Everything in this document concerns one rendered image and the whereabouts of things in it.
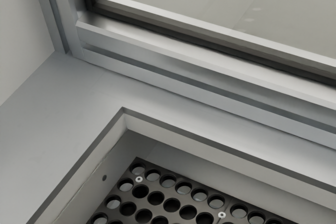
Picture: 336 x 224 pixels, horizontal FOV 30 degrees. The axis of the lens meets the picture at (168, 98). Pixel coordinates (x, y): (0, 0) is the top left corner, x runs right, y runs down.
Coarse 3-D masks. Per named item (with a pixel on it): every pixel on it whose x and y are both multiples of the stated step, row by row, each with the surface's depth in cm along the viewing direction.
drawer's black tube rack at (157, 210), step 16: (128, 176) 50; (112, 192) 49; (128, 192) 49; (144, 192) 50; (160, 192) 48; (128, 208) 52; (144, 208) 48; (160, 208) 47; (176, 208) 51; (192, 208) 47
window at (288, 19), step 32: (96, 0) 49; (128, 0) 47; (160, 0) 45; (192, 0) 44; (224, 0) 42; (256, 0) 40; (288, 0) 39; (320, 0) 38; (192, 32) 46; (224, 32) 44; (256, 32) 42; (288, 32) 41; (320, 32) 40; (320, 64) 41
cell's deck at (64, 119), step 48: (48, 96) 51; (96, 96) 50; (144, 96) 49; (0, 144) 48; (48, 144) 47; (96, 144) 47; (192, 144) 47; (240, 144) 45; (288, 144) 44; (0, 192) 44; (48, 192) 44
